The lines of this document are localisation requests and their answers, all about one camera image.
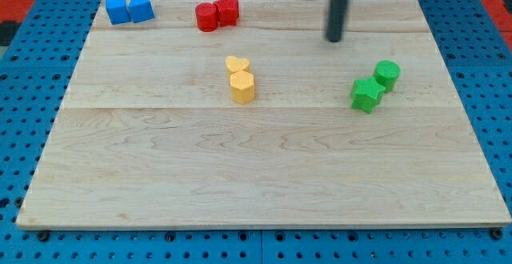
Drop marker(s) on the blue cube block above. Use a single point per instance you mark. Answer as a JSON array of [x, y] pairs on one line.
[[117, 11]]

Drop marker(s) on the yellow hexagon block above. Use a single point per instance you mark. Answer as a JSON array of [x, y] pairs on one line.
[[242, 87]]

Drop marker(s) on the yellow heart block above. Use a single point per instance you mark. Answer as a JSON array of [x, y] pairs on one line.
[[234, 64]]

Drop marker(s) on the light wooden board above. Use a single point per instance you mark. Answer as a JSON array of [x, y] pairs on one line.
[[148, 137]]

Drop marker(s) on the green star block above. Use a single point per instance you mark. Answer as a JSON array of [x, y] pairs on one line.
[[366, 94]]

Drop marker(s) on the red star block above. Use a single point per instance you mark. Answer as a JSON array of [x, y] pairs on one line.
[[228, 12]]

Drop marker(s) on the red cylinder block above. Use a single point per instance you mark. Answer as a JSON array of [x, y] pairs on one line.
[[206, 17]]

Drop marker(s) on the green cylinder block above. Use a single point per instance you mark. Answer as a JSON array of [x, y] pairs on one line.
[[386, 73]]

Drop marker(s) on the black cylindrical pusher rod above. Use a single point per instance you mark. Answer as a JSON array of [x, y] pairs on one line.
[[336, 20]]

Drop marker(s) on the blue triangular prism block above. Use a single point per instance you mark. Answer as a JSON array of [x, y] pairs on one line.
[[141, 10]]

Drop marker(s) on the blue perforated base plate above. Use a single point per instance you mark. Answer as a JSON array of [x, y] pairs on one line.
[[35, 72]]

